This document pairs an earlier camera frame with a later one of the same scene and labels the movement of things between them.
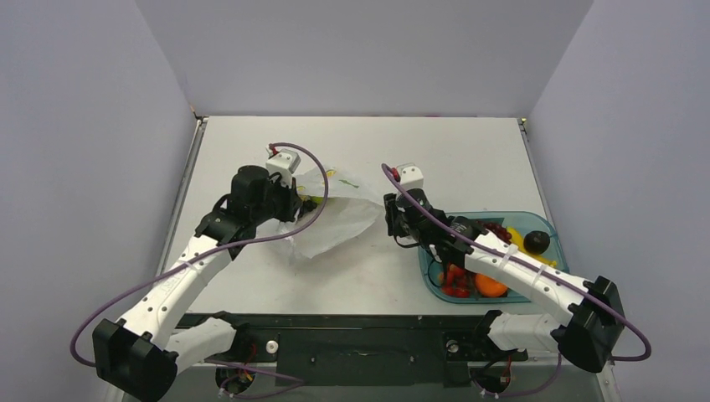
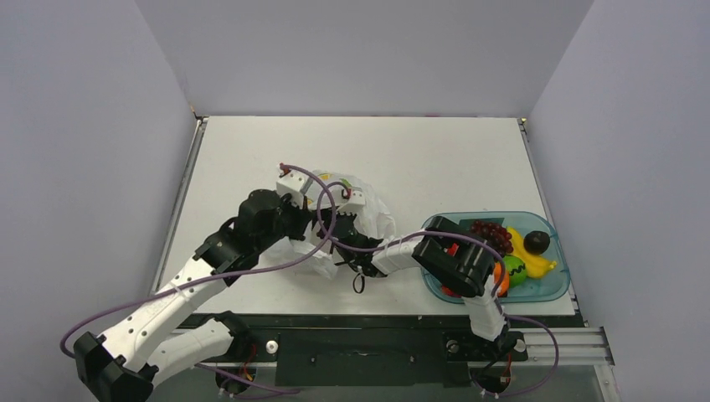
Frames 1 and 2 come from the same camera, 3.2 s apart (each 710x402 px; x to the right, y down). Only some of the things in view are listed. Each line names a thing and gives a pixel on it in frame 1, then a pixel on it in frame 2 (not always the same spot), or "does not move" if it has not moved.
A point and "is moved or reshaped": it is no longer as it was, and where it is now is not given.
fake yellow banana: [518, 241] does not move
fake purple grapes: [501, 231] does not move
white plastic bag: [350, 214] is moved or reshaped
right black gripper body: [397, 213] to [344, 244]
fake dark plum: [536, 242] does not move
